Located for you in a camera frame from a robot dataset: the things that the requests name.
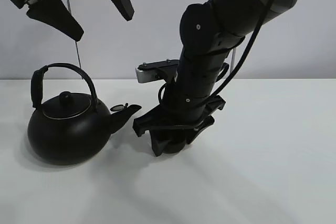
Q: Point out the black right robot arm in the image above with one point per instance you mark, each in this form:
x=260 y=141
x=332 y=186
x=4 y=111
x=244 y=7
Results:
x=187 y=100

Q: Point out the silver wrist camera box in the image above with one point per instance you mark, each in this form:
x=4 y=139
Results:
x=161 y=70

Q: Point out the black cast iron teapot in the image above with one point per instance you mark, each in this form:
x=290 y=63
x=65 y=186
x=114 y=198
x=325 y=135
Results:
x=71 y=127

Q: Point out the small black teacup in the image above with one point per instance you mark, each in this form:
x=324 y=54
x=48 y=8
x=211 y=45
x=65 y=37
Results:
x=174 y=147

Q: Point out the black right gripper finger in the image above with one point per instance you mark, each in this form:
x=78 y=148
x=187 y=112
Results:
x=161 y=141
x=192 y=134

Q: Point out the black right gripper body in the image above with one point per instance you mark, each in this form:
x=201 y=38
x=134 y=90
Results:
x=161 y=119

